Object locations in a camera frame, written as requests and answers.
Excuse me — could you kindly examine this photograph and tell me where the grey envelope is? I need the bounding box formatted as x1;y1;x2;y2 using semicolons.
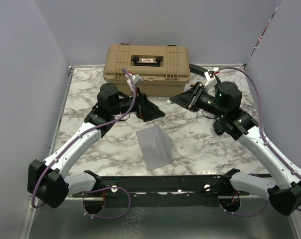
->
136;125;173;171

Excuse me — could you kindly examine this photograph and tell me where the yellow black T-handle hex key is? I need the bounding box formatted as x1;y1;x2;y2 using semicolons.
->
189;83;201;122

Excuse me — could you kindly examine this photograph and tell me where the tan plastic tool case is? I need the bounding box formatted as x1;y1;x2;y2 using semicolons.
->
103;43;191;97

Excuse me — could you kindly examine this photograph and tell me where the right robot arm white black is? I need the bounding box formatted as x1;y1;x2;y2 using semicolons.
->
170;82;301;216

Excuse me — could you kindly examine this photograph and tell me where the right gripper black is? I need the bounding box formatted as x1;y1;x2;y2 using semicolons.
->
170;81;227;119

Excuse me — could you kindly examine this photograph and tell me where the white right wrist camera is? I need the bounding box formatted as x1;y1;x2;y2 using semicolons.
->
204;67;221;90

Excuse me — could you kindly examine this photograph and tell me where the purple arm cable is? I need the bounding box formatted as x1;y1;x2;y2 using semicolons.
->
214;66;301;217
30;68;139;220

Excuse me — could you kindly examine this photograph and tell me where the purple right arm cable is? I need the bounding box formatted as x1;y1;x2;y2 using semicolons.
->
214;66;301;217

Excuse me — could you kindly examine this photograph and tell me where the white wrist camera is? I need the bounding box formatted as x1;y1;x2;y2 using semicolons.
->
204;67;221;90
126;73;143;87

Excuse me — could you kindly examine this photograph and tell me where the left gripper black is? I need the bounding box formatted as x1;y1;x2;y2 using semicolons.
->
111;87;166;121

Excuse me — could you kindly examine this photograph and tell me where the aluminium frame rail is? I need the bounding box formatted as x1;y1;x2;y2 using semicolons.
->
29;65;74;200

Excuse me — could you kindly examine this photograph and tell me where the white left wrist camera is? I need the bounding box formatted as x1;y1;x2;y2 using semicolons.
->
126;73;143;87

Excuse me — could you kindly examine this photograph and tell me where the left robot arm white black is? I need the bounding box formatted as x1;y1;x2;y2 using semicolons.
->
27;83;165;208

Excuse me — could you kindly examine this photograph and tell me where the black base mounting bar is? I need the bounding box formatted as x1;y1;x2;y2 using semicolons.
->
73;175;236;208

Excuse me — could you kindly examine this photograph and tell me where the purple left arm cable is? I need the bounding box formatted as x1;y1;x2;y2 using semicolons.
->
30;68;139;220

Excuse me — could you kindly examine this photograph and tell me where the black corrugated hose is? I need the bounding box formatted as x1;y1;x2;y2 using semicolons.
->
189;63;227;136

